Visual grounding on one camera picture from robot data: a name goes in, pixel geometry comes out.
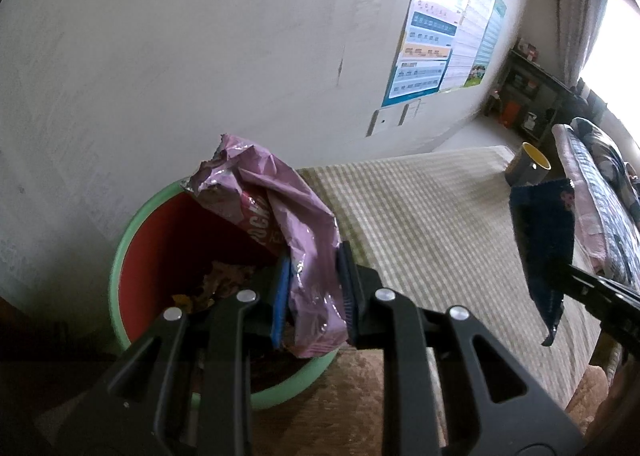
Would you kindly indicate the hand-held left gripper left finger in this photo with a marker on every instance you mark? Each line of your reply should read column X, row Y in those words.
column 279, row 306

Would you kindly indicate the dark blue wrapper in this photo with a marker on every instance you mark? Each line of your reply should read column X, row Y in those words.
column 545, row 246

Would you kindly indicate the beige checked tablecloth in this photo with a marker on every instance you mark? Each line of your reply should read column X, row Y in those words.
column 450, row 246

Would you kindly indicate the bright window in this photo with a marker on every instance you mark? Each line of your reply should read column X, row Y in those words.
column 620, row 36

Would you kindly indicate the green bin with red inside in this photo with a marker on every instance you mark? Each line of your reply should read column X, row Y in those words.
column 150, row 236

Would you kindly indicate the orange container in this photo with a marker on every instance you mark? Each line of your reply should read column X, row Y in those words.
column 511, row 114

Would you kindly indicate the folded grey duvet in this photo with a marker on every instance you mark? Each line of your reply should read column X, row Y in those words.
column 600, row 146

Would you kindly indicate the white chart wall poster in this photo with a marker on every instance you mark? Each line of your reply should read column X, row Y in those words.
column 472, row 36

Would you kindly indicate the white wall socket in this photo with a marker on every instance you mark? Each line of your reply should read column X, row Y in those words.
column 382, row 122
column 412, row 112

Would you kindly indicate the green number wall poster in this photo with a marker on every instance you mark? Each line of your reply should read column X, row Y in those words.
column 492, row 41

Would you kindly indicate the dark storage shelf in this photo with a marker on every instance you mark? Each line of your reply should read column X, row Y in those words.
column 535, row 86

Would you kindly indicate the pink snack wrapper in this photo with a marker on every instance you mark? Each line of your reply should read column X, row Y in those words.
column 295, row 216

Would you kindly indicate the grey curtain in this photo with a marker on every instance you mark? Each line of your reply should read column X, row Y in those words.
column 582, row 11

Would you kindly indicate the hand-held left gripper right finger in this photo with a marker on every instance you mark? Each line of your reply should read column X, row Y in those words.
column 350, row 306

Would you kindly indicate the brown wrappers inside bin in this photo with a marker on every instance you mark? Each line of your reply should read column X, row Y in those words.
column 220, row 281

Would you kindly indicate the dark mug with yellow inside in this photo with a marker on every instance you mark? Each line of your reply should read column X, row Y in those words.
column 525, row 168

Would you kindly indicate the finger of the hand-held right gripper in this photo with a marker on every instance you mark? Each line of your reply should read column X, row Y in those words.
column 600, row 296

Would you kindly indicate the blue alphabet wall poster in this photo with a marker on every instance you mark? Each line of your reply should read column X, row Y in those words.
column 425, row 51

